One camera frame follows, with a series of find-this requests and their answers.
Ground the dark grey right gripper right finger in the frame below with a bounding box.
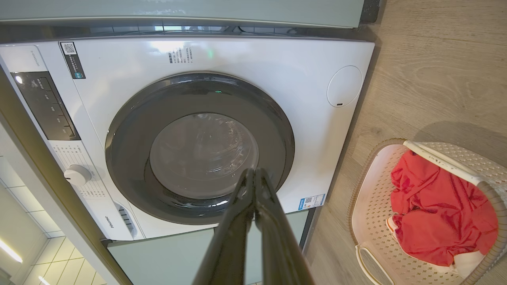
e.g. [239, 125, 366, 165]
[254, 169, 316, 285]

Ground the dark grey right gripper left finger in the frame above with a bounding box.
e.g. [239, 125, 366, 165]
[192, 169, 255, 285]

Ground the white perforated laundry basket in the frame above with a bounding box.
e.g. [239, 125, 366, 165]
[349, 138, 507, 285]

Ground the blue energy label sticker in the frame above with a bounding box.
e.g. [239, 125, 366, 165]
[298, 194, 326, 211]

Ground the dark round washing machine door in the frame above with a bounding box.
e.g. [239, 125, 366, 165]
[105, 71, 295, 225]

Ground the red garment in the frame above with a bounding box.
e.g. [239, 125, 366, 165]
[390, 150, 499, 267]

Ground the white round program knob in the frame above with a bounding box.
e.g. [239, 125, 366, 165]
[63, 164, 92, 186]

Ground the round white filter cover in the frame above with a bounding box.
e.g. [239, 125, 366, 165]
[327, 65, 363, 108]

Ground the printed text label on washer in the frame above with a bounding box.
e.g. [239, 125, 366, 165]
[168, 46, 194, 65]

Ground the white garment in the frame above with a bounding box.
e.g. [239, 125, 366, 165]
[386, 216, 486, 278]

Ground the white front-load washing machine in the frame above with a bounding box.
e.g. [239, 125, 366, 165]
[0, 36, 375, 241]

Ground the black washer control panel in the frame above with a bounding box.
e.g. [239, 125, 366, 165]
[11, 71, 81, 141]

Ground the pale green cabinet with plinth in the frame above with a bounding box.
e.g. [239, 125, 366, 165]
[0, 0, 381, 29]

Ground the black QR code sticker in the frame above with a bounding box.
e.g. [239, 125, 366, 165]
[59, 41, 86, 80]

